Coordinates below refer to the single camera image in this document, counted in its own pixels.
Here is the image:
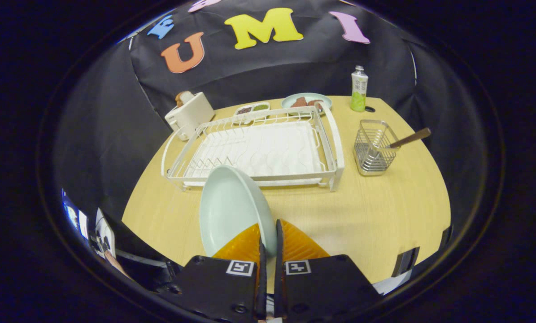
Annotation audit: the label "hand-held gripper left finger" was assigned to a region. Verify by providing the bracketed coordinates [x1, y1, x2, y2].
[158, 223, 267, 323]

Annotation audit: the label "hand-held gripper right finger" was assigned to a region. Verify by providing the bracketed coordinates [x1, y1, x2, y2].
[275, 219, 383, 321]

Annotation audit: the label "white wire dish rack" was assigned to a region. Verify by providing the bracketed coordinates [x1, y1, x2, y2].
[161, 104, 345, 192]

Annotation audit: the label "metal wire basket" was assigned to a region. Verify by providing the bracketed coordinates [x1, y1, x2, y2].
[354, 119, 401, 176]

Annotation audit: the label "spoon with brown handle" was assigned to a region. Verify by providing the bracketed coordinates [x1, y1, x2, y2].
[375, 127, 431, 153]

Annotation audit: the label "white divided sauce dish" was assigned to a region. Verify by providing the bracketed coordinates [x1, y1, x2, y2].
[233, 102, 271, 124]

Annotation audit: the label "pale green plate with food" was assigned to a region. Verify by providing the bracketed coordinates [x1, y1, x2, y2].
[281, 92, 333, 113]

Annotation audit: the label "small black block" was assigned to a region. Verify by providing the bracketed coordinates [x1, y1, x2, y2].
[392, 246, 421, 278]

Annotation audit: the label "white drip tray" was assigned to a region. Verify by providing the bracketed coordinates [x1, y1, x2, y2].
[185, 121, 327, 187]

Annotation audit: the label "white printed papers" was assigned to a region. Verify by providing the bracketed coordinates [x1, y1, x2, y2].
[63, 191, 116, 261]

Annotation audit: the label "brown food pieces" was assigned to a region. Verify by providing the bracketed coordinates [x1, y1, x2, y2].
[290, 96, 324, 108]

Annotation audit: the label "white toaster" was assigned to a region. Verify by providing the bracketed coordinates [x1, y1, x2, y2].
[165, 92, 215, 141]

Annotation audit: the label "clear bottle with green label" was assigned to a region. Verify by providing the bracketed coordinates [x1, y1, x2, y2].
[350, 65, 369, 113]

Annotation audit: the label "black backdrop cloth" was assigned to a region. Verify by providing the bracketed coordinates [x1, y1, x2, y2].
[52, 0, 488, 225]

